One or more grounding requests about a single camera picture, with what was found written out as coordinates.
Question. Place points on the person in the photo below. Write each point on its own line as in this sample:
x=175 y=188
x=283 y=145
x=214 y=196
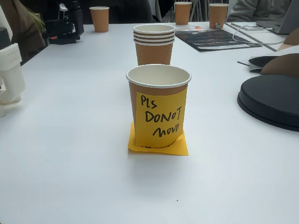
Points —
x=130 y=11
x=252 y=9
x=25 y=39

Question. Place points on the black curved piece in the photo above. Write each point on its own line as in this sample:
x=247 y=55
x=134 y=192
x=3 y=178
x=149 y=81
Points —
x=259 y=61

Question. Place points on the white flat device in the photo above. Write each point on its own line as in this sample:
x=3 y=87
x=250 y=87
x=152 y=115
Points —
x=254 y=28

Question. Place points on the green plant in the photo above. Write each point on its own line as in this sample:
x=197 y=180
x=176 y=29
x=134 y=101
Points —
x=37 y=21

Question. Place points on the silver laptop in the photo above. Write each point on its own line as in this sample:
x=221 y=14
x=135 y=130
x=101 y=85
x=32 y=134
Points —
x=287 y=25

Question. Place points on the brown curved cardboard piece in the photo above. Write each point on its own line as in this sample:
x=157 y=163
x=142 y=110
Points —
x=282 y=66

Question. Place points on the black printed brochure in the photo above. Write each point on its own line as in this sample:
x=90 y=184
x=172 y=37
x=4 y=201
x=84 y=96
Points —
x=215 y=38

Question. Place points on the white packet with orange mark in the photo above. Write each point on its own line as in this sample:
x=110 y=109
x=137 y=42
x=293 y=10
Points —
x=187 y=28

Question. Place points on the black round lid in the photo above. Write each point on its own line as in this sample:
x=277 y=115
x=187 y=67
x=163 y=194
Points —
x=271 y=100

